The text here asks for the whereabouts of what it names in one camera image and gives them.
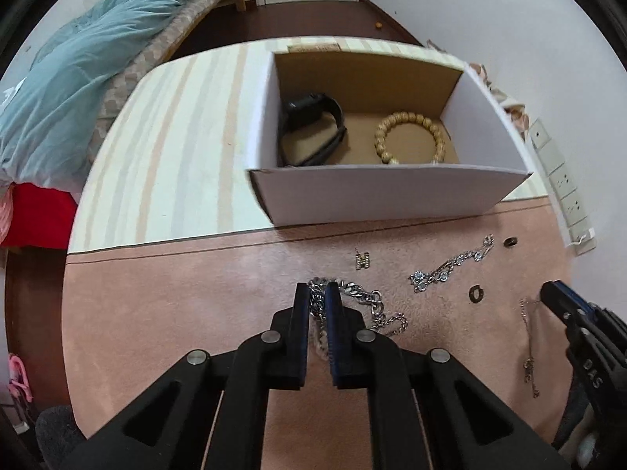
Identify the pink hanger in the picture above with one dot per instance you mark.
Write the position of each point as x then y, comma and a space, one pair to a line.
18, 377

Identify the white wall socket strip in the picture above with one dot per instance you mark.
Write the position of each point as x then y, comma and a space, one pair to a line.
563, 176

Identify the red cloth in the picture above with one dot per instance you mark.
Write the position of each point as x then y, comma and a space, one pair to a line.
34, 215

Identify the grey fuzzy object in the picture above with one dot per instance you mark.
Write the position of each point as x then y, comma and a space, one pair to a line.
56, 431

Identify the pink table mat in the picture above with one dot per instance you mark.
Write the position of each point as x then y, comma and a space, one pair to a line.
171, 303

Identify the striped tablecloth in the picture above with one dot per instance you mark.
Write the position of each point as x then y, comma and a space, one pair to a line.
181, 147

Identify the light blue duvet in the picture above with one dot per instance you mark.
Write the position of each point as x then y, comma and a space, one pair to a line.
73, 68

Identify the black smartwatch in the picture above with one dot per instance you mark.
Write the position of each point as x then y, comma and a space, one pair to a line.
313, 105

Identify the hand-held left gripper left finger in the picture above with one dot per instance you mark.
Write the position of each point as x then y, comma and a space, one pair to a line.
302, 306

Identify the checkered mattress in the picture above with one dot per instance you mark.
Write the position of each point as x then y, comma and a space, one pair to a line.
161, 44

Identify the small gold pendant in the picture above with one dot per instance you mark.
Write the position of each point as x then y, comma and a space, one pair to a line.
362, 259

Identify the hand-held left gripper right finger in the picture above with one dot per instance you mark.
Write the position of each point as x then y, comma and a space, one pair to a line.
333, 308

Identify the white cardboard box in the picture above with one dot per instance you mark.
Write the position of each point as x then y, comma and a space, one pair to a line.
382, 196

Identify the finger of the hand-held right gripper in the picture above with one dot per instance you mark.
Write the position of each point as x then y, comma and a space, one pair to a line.
566, 293
556, 307

